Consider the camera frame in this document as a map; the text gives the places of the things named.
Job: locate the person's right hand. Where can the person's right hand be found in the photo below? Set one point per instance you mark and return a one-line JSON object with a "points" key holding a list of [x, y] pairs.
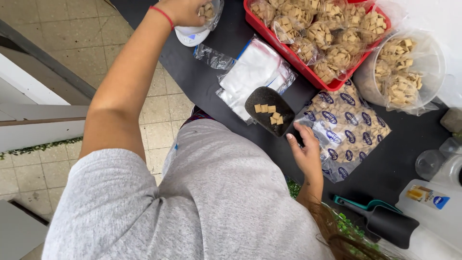
{"points": [[308, 159]]}

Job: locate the person's left hand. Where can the person's left hand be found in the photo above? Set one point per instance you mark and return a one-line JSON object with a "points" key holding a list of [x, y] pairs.
{"points": [[180, 11]]}

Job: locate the person's left fingers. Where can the person's left fingers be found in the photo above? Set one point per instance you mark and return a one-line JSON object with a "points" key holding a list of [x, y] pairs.
{"points": [[205, 10]]}

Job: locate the small clear bag of cereal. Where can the small clear bag of cereal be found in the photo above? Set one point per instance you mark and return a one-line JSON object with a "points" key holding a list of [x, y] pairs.
{"points": [[216, 14]]}

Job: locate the black plastic scoop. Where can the black plastic scoop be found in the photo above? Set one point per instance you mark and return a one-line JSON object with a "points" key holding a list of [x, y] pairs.
{"points": [[267, 97]]}

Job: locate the white kitchen scale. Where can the white kitchen scale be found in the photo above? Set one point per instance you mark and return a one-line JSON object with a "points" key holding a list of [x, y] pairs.
{"points": [[191, 37]]}

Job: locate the empty small clear bag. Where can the empty small clear bag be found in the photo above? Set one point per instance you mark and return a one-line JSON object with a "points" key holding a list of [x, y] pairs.
{"points": [[213, 57]]}

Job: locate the pack of clear plastic bags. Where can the pack of clear plastic bags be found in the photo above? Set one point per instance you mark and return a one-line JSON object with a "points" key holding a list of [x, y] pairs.
{"points": [[252, 72]]}

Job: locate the red plastic tray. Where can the red plastic tray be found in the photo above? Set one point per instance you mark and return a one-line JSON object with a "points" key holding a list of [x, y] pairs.
{"points": [[285, 50]]}

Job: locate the person's patterned shorts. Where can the person's patterned shorts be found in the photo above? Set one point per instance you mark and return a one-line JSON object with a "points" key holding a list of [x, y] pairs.
{"points": [[196, 116]]}

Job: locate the pile of filled cereal bags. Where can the pile of filled cereal bags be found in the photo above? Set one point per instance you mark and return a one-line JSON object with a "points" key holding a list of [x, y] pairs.
{"points": [[321, 32]]}

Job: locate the loose cereal squares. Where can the loose cereal squares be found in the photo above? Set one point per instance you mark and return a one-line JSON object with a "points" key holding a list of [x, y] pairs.
{"points": [[270, 112]]}

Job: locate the large printed cereal bag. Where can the large printed cereal bag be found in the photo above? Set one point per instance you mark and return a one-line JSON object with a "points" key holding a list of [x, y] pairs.
{"points": [[346, 126]]}

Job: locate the person's grey shirt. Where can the person's grey shirt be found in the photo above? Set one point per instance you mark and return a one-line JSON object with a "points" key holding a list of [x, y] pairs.
{"points": [[202, 202]]}

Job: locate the white wooden furniture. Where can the white wooden furniture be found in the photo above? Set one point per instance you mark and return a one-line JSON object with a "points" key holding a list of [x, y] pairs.
{"points": [[36, 122]]}

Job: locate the clear tub with cereal bags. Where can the clear tub with cereal bags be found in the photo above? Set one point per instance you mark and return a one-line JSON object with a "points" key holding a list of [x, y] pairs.
{"points": [[400, 72]]}

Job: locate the green garland strip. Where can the green garland strip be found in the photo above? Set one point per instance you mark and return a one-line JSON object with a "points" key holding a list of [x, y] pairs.
{"points": [[39, 147]]}

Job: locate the teal plastic scoop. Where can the teal plastic scoop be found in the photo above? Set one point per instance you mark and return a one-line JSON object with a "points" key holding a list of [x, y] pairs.
{"points": [[361, 206]]}

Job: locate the green artificial foliage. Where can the green artificial foliage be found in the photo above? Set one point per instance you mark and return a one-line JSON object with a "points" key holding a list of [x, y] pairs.
{"points": [[352, 227]]}

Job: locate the grey stone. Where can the grey stone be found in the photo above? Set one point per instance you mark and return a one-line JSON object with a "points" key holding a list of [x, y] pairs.
{"points": [[452, 120]]}

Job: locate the clear plastic cup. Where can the clear plastic cup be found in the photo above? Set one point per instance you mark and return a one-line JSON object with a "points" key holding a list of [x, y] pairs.
{"points": [[429, 164]]}

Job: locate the large black scoop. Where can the large black scoop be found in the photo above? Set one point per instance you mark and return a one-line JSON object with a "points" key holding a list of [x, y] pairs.
{"points": [[393, 225]]}

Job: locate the grey cabinet corner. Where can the grey cabinet corner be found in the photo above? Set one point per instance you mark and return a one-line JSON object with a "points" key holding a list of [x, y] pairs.
{"points": [[20, 233]]}

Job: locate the clear plastic bottle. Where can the clear plastic bottle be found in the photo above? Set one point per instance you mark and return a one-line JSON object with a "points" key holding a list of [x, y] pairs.
{"points": [[449, 166]]}

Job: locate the white labelled plastic container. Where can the white labelled plastic container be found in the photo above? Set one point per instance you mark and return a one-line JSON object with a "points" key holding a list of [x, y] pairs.
{"points": [[433, 220]]}

